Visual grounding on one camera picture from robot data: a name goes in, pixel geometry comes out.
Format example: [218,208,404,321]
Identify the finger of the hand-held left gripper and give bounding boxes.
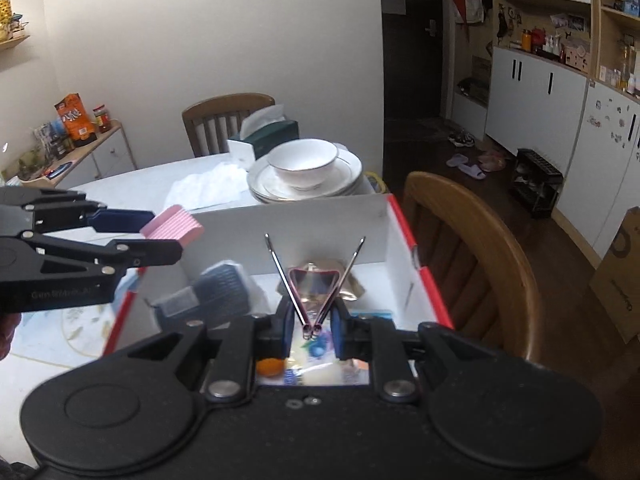
[20,239,182,287]
[0,187,156,236]

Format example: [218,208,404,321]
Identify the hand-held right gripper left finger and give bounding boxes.
[112,305,296,403]

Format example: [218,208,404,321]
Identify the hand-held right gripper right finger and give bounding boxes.
[332,308,525,402]

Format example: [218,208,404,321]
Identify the pink ribbed block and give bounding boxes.
[140,204,206,250]

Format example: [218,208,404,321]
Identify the orange fruit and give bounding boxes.
[256,357,287,377]

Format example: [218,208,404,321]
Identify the metal tongs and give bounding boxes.
[264,233,367,339]

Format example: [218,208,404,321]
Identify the grey black rectangular object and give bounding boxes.
[150,260,252,331]

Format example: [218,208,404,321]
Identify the white cardboard box red edges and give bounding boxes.
[102,192,456,389]

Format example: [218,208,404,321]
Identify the white desktop table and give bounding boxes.
[0,152,391,466]

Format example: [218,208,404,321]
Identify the person's left hand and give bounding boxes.
[0,311,22,361]

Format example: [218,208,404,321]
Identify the blueberry bread snack packet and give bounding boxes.
[285,327,372,387]

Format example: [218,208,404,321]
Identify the printed table mat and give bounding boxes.
[10,270,142,363]

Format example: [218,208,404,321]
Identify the gold foil packet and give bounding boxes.
[277,257,364,304]

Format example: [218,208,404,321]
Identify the white side cabinet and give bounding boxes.
[45,120,137,189]

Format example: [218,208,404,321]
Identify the crumpled white paper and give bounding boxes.
[165,162,261,211]

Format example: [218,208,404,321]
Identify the orange snack bag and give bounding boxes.
[55,92,96,142]

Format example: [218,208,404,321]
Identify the wooden slatted chair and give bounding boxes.
[181,92,277,157]

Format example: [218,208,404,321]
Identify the wooden curved-back chair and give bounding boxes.
[402,171,546,362]

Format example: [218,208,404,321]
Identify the white gold-rimmed bowl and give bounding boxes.
[266,138,339,191]

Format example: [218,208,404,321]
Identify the green tissue box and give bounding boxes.
[239,104,300,159]

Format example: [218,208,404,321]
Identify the purple slipper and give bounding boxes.
[446,154,487,180]

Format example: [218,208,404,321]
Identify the pink slipper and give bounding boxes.
[477,152,511,172]

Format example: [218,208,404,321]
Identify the black shoe rack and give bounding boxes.
[511,148,564,219]

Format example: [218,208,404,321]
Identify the white low bench cabinet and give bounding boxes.
[452,91,489,141]

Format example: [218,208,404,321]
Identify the brown cardboard box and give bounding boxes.
[590,207,640,345]

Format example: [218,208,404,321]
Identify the white stickered cabinet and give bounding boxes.
[556,80,640,267]

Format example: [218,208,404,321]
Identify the dark door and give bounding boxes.
[380,0,451,122]

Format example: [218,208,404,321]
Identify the red white hanging bag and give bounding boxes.
[452,0,494,26]

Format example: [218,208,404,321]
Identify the wooden shelf unit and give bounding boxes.
[492,0,640,97]

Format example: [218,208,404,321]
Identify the wooden wall shelf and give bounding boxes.
[0,0,31,52]

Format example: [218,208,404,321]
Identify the white cabinet black handles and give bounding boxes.
[486,46,591,164]

